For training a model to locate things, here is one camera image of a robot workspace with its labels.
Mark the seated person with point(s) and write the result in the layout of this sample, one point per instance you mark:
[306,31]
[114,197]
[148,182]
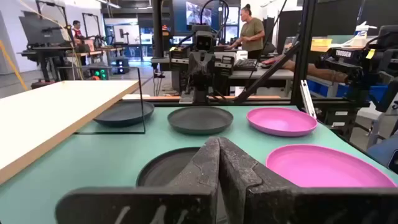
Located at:
[77,31]

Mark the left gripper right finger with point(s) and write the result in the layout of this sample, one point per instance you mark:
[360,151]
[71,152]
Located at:
[311,208]

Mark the standing person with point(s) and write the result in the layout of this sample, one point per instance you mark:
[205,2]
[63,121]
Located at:
[252,34]

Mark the silver metal bracket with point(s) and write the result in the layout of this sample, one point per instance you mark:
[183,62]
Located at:
[308,99]

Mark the white wipes bottle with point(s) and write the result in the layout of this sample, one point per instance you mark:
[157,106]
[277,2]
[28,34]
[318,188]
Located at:
[362,32]

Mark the black monitor on stand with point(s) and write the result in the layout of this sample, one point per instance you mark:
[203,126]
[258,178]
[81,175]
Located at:
[40,29]

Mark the large purple bowl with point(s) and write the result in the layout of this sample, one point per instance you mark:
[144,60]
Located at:
[326,168]

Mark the pink round plate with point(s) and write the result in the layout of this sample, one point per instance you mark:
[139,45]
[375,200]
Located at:
[280,121]

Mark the black Trossen-labelled robot arm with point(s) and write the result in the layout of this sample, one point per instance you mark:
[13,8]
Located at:
[345,54]

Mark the wall display screens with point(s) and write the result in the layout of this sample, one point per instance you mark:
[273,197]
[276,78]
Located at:
[194,12]

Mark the yellow box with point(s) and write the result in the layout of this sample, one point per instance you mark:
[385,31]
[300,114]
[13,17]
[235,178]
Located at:
[321,42]

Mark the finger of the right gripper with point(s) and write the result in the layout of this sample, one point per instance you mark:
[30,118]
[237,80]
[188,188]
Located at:
[194,71]
[209,71]

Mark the black rig frame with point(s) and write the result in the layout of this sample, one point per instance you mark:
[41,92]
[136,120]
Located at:
[303,46]

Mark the white shelf with black frame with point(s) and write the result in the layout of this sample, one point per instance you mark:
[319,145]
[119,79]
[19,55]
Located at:
[46,118]

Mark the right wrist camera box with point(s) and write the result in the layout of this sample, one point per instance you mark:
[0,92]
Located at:
[203,42]

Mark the blue storage bins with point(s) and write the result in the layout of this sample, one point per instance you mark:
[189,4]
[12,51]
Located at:
[323,88]

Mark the grey desk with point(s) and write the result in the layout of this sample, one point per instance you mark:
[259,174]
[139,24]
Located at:
[273,74]

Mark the black keyboard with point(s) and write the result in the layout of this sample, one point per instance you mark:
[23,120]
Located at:
[245,64]

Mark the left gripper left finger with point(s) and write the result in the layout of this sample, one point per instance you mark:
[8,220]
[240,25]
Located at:
[140,205]

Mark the device with green lights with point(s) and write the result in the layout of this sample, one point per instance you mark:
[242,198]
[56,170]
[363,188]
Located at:
[100,74]

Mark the yellow diagonal pole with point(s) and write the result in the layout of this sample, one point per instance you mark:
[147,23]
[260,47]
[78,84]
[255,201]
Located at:
[12,64]

